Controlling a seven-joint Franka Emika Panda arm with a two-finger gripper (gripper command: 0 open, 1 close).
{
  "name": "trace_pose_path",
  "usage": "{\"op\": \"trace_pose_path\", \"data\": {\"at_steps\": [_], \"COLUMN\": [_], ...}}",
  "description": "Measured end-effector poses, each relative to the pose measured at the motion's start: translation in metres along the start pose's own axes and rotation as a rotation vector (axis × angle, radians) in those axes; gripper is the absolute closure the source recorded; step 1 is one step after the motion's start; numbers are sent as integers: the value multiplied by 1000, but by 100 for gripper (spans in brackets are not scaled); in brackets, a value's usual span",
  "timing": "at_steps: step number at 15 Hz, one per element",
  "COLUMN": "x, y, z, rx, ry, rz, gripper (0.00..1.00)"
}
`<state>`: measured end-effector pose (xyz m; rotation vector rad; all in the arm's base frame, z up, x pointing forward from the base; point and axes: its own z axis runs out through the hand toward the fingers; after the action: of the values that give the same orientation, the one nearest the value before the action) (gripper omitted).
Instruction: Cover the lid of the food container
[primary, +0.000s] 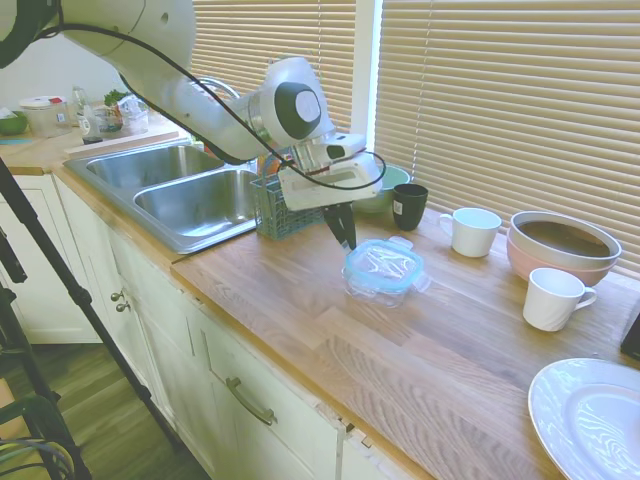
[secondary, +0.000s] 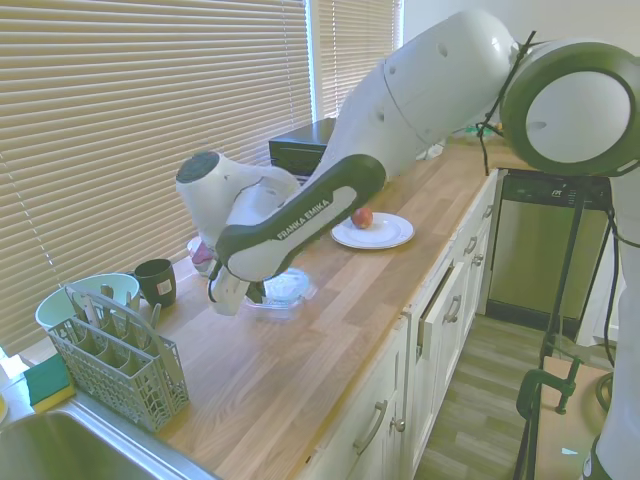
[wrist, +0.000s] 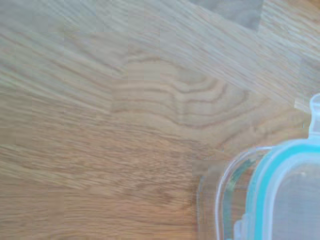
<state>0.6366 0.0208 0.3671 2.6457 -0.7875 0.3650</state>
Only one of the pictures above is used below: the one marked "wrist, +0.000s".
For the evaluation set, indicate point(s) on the clear glass food container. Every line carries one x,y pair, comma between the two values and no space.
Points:
232,180

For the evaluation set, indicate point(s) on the clear lid with teal seal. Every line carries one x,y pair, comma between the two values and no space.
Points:
287,187

